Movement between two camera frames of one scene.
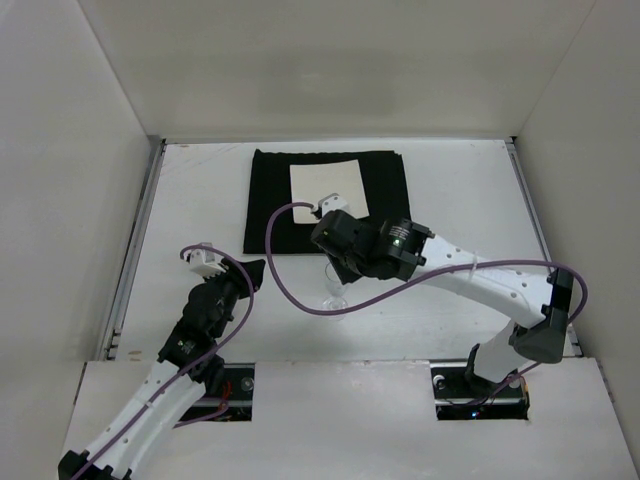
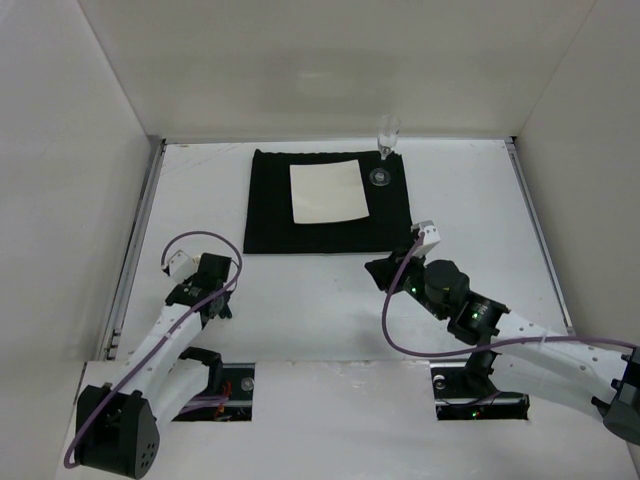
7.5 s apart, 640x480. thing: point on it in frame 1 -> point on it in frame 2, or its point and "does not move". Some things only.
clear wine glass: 335,285 -> 387,136
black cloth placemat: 384,184 does not move
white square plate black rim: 311,182 does not move
